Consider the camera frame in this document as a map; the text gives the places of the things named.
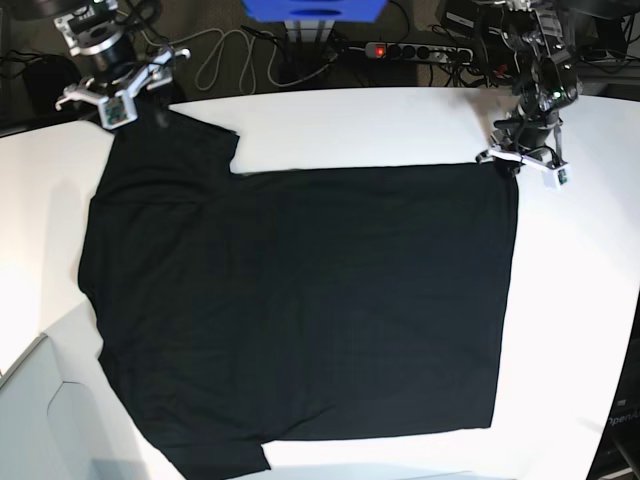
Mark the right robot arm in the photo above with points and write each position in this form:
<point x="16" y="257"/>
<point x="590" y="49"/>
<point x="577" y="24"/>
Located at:
<point x="126" y="54"/>

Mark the blue box overhead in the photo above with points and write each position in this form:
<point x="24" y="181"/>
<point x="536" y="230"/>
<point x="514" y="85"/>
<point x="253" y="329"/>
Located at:
<point x="267" y="11"/>

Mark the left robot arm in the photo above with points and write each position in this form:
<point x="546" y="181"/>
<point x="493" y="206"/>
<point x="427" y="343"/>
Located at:
<point x="543" y="79"/>

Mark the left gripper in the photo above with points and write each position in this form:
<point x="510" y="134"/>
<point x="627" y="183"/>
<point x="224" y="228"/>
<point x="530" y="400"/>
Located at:
<point x="518" y="142"/>

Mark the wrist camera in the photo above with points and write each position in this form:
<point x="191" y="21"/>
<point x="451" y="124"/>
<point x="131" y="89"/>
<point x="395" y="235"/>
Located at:
<point x="557" y="178"/>
<point x="116" y="112"/>

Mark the black T-shirt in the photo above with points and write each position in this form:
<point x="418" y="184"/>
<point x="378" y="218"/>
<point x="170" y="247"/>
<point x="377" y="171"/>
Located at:
<point x="310" y="305"/>

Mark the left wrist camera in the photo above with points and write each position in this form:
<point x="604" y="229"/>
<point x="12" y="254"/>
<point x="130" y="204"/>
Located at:
<point x="557" y="178"/>

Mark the white power strip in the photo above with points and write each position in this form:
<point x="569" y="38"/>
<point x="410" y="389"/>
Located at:
<point x="419" y="53"/>

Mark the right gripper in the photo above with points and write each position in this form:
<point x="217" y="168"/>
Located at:
<point x="144" y="76"/>

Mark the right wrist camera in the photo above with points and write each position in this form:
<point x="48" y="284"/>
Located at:
<point x="116" y="112"/>

